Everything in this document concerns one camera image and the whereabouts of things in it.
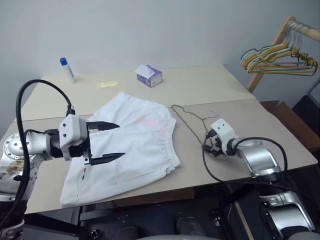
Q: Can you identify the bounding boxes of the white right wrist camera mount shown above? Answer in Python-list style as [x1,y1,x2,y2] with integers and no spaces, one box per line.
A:
[209,118,239,157]

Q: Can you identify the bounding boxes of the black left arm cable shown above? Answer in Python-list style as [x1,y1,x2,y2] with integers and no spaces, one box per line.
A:
[0,79,76,227]

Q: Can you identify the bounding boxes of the brown cardboard box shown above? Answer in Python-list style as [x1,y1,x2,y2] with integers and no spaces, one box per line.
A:
[259,99,320,154]

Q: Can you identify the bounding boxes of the purple tissue box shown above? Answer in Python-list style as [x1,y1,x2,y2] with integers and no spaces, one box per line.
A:
[135,64,163,89]

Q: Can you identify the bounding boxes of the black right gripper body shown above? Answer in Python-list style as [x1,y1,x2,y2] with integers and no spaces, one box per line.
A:
[205,129,226,158]

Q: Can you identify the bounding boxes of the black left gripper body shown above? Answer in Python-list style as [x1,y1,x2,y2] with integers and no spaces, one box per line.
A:
[67,121,93,166]

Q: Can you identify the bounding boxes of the pale green wire hanger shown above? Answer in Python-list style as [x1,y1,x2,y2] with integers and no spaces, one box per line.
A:
[249,24,320,77]

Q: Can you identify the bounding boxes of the yellow wire hanger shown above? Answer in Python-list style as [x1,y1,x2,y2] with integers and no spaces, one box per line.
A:
[243,23,317,76]

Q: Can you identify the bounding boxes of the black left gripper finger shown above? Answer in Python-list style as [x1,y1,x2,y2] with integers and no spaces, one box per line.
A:
[87,121,121,132]
[88,152,126,167]

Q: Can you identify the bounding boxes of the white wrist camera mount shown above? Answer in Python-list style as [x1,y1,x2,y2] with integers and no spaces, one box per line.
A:
[58,114,89,162]
[209,118,239,157]

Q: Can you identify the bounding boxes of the thin wire hanger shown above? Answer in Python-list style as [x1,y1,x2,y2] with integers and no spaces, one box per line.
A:
[170,104,221,149]

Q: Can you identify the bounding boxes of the orange wire hanger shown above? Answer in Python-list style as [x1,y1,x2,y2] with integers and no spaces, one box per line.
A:
[247,27,318,76]

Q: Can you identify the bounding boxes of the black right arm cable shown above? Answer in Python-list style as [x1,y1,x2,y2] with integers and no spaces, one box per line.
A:
[201,136,301,198]

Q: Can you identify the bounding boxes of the pink thread tuft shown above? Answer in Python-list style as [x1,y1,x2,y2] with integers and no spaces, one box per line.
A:
[207,110,224,120]

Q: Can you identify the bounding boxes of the white shorts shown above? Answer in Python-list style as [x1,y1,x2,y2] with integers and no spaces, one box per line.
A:
[59,91,182,207]

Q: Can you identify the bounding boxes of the white bottle with blue cap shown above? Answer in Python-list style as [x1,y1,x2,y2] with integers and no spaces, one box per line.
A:
[59,57,77,85]

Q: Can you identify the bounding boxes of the yellow plastic packet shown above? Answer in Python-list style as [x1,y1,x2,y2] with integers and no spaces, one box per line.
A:
[96,79,119,89]

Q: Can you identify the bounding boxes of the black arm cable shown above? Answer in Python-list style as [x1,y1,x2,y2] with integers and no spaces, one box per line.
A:
[201,136,301,198]
[0,79,76,227]

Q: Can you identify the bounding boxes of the wooden clothes rack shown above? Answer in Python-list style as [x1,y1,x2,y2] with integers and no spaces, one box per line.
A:
[246,16,320,94]

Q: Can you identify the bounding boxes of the silver robot body shell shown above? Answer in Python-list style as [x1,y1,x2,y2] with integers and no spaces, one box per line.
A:
[258,191,316,240]

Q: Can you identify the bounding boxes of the bunch of hangers on rack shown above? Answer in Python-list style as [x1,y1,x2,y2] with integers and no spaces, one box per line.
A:
[240,24,320,76]

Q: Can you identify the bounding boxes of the black box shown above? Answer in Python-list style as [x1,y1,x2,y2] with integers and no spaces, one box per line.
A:
[291,81,320,127]

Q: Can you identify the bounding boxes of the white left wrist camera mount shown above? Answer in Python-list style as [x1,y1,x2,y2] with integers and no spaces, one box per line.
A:
[58,114,89,162]

